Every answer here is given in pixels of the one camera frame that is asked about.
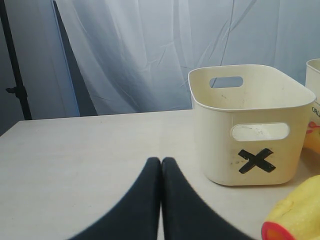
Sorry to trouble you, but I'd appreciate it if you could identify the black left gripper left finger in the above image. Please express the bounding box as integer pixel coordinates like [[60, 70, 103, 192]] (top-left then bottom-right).
[[71, 157, 161, 240]]

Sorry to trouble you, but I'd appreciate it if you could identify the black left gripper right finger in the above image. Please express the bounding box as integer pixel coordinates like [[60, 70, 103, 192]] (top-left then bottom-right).
[[161, 157, 252, 240]]

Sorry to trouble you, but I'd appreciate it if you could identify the headless yellow chicken body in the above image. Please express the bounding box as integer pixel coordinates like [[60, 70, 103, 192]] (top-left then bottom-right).
[[261, 175, 320, 240]]

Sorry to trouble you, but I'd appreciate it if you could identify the small yellow rubber chicken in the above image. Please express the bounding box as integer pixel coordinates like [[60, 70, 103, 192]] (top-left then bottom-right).
[[303, 121, 320, 154]]

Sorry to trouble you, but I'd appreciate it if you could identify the cream bin marked X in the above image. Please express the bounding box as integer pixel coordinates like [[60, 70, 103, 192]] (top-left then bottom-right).
[[188, 64, 316, 186]]

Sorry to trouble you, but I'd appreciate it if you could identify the white backdrop curtain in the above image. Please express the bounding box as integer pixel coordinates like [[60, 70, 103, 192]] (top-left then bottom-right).
[[56, 0, 320, 115]]

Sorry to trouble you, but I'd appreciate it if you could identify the black light stand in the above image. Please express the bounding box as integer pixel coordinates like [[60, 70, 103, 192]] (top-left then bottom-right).
[[0, 0, 33, 121]]

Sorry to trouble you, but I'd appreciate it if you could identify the cream bin marked O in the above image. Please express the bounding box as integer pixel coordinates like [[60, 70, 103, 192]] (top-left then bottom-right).
[[305, 58, 320, 126]]

